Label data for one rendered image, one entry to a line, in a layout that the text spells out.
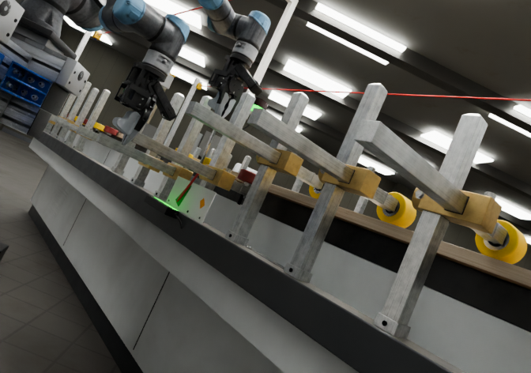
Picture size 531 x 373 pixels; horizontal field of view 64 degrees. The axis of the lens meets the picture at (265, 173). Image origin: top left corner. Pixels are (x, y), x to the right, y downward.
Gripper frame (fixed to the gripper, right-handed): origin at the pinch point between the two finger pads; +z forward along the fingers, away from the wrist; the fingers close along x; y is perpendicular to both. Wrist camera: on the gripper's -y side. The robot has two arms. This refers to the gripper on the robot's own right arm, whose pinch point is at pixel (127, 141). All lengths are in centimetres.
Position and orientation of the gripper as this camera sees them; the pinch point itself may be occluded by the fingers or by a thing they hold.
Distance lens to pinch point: 117.6
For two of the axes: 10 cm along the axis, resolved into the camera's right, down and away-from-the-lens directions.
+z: -4.2, 9.0, -1.0
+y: -6.9, -3.9, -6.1
